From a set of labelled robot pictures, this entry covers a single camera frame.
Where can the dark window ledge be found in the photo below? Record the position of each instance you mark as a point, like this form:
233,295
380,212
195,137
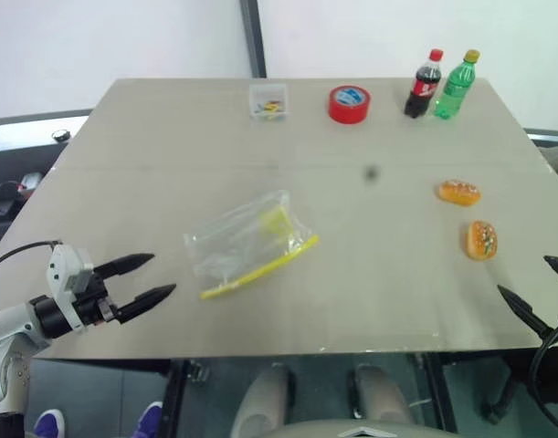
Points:
550,136

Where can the small colourful clips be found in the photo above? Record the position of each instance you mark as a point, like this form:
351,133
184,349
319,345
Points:
269,108

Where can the metal table bracket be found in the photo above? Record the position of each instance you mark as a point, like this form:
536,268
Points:
198,372

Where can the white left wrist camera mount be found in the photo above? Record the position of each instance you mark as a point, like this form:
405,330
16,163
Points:
59,269

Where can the clear plastic box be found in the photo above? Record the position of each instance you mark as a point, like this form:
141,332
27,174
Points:
268,93

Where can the black table leg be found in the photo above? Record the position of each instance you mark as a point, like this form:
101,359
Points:
440,392
173,397

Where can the green bottle yellow cap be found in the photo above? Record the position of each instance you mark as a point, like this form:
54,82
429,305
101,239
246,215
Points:
454,91

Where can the grey rounded shape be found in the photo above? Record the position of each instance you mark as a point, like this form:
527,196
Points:
381,394
260,401

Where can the small round black object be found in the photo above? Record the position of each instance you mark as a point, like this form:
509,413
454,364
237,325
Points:
60,135

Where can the round sesame burger bun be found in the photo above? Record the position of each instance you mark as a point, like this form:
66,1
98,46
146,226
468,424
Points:
481,241

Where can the clear yellow-zip plastic bag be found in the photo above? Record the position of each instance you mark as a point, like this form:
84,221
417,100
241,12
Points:
242,248

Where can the grey robot chest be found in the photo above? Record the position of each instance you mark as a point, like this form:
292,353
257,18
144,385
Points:
361,431

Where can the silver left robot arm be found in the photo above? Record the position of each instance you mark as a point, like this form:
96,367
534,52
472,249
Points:
9,325

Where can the dark vertical wall post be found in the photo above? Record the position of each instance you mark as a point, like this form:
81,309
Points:
253,36

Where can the dark side bench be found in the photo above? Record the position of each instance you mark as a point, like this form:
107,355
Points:
13,137

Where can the purple shoe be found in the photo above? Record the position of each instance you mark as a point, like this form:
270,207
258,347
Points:
150,420
49,424

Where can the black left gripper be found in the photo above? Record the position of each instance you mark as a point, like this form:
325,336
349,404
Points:
93,303

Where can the red tape roll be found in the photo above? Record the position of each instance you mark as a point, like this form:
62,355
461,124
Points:
349,106

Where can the cola bottle red cap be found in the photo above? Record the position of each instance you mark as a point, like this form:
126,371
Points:
422,89

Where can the oblong orange bread roll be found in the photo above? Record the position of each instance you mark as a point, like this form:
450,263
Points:
460,192

